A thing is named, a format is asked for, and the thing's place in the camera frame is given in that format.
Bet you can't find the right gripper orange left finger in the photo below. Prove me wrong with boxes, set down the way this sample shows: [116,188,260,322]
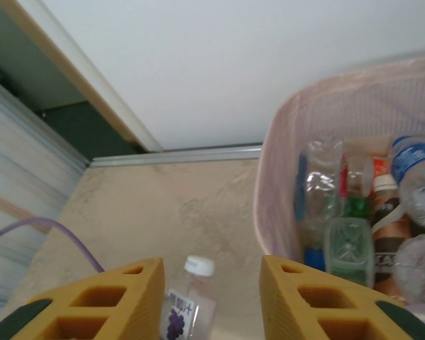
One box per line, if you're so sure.
[0,256,166,340]

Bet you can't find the clear bottle blue cap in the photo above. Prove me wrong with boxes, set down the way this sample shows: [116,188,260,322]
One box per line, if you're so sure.
[296,137,345,266]

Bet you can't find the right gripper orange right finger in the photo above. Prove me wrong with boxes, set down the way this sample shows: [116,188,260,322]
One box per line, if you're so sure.
[261,254,425,340]

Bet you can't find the white beige door frame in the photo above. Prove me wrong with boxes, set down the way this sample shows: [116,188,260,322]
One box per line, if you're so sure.
[0,0,164,153]

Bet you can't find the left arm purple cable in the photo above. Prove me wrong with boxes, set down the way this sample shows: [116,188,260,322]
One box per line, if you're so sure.
[0,217,106,274]

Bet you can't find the beige plastic waste bin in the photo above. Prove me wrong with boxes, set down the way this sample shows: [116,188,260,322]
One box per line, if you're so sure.
[253,52,425,319]

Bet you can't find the brown label bottle white cap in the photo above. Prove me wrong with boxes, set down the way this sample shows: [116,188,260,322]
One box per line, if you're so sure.
[370,174,414,284]

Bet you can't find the bottle purple grape label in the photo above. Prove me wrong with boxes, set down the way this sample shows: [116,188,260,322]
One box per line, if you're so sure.
[161,254,217,340]

